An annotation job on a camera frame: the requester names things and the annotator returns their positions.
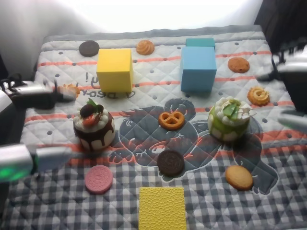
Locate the blue cube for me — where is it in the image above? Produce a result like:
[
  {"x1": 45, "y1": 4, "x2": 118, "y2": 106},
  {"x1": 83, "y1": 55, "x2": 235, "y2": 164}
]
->
[{"x1": 180, "y1": 46, "x2": 217, "y2": 93}]

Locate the pretzel cookie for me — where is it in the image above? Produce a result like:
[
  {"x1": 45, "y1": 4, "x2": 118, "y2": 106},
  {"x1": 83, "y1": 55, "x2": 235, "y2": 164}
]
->
[{"x1": 158, "y1": 111, "x2": 185, "y2": 131}]

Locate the green cake with cream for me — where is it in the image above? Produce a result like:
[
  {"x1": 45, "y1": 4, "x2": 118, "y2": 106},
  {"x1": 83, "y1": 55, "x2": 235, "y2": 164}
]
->
[{"x1": 207, "y1": 96, "x2": 256, "y2": 143}]

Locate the dark chocolate sandwich cookie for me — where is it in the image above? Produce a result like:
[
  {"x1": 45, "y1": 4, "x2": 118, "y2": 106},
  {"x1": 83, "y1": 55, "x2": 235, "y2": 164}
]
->
[{"x1": 157, "y1": 149, "x2": 185, "y2": 177}]

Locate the orange chocolate chip cookie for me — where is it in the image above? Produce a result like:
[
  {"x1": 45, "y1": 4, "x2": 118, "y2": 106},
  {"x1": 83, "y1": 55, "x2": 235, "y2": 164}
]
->
[{"x1": 227, "y1": 57, "x2": 250, "y2": 74}]

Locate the plain golden round cookie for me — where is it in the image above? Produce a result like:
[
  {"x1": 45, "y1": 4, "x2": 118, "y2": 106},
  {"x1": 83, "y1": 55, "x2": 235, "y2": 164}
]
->
[{"x1": 225, "y1": 165, "x2": 254, "y2": 191}]

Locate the flat teal block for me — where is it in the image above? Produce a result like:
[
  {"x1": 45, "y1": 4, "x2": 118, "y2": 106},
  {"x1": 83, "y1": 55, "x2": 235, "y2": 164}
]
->
[{"x1": 186, "y1": 37, "x2": 216, "y2": 48}]

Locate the small yellow block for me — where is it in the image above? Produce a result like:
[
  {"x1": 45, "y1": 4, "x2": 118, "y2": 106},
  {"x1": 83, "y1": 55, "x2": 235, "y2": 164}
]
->
[{"x1": 96, "y1": 48, "x2": 134, "y2": 93}]

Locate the dark brown round cookie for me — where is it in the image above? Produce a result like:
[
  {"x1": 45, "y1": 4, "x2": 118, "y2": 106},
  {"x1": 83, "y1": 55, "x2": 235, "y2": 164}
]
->
[{"x1": 78, "y1": 40, "x2": 100, "y2": 58}]

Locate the orange swirl cookie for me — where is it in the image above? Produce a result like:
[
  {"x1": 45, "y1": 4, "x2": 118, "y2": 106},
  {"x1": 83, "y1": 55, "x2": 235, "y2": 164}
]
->
[
  {"x1": 136, "y1": 40, "x2": 155, "y2": 56},
  {"x1": 247, "y1": 86, "x2": 270, "y2": 106},
  {"x1": 57, "y1": 83, "x2": 81, "y2": 100}
]

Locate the pink sandwich cookie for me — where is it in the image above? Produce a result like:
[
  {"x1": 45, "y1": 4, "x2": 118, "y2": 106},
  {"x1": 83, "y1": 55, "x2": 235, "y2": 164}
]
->
[{"x1": 85, "y1": 165, "x2": 113, "y2": 195}]

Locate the textured yellow cube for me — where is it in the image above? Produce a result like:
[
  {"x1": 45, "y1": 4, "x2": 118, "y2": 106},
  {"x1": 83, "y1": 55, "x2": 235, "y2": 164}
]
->
[{"x1": 138, "y1": 186, "x2": 187, "y2": 230}]

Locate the chocolate cake with strawberry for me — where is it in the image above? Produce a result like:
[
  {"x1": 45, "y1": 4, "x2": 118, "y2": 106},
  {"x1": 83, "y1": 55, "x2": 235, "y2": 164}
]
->
[{"x1": 73, "y1": 98, "x2": 116, "y2": 151}]

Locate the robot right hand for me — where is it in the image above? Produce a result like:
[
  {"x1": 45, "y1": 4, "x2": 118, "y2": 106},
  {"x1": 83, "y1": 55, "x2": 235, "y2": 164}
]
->
[{"x1": 258, "y1": 37, "x2": 307, "y2": 135}]

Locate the grey quilt with bear print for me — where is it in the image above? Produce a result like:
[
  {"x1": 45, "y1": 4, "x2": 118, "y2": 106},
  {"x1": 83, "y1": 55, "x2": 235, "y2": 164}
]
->
[{"x1": 1, "y1": 24, "x2": 307, "y2": 230}]

